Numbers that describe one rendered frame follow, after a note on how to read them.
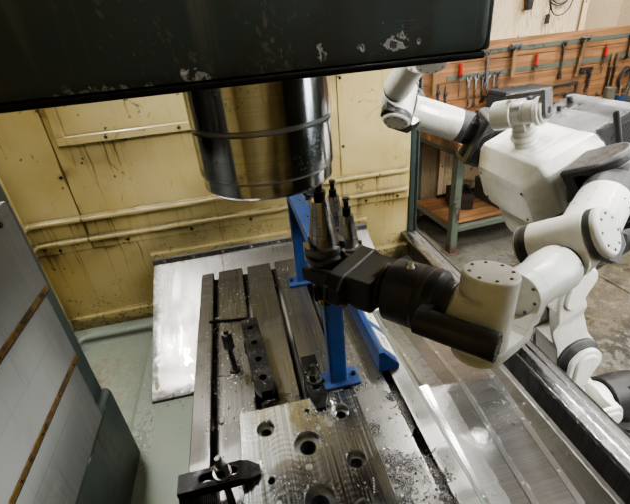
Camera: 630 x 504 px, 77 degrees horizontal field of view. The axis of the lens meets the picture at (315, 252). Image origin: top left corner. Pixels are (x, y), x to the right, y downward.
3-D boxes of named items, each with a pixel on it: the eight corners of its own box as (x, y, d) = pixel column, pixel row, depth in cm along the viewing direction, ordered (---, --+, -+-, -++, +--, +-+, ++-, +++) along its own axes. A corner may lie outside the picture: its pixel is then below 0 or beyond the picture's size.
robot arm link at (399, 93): (402, 43, 95) (377, 85, 114) (393, 82, 94) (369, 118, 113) (443, 57, 96) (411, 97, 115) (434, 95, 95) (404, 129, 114)
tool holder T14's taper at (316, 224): (316, 233, 62) (312, 193, 59) (342, 236, 61) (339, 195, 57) (304, 246, 59) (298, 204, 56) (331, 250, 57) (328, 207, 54)
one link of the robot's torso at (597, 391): (577, 389, 167) (585, 366, 160) (618, 429, 149) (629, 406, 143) (533, 400, 164) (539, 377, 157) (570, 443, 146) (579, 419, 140)
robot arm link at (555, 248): (495, 317, 59) (553, 277, 70) (568, 312, 50) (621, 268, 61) (471, 249, 59) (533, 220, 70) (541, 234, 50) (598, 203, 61)
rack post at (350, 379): (355, 367, 96) (350, 262, 82) (361, 384, 91) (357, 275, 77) (314, 376, 95) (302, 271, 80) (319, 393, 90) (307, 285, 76)
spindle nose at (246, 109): (212, 166, 56) (192, 73, 50) (325, 153, 57) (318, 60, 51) (194, 210, 42) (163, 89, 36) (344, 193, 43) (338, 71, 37)
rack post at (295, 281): (316, 274, 134) (308, 191, 119) (319, 282, 129) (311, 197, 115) (287, 279, 133) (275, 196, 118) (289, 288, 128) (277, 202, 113)
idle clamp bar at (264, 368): (260, 334, 110) (256, 316, 107) (281, 408, 87) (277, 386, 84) (242, 339, 109) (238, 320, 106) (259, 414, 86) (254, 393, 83)
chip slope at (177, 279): (367, 273, 183) (366, 222, 170) (441, 389, 123) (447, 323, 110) (169, 311, 170) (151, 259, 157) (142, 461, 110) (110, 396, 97)
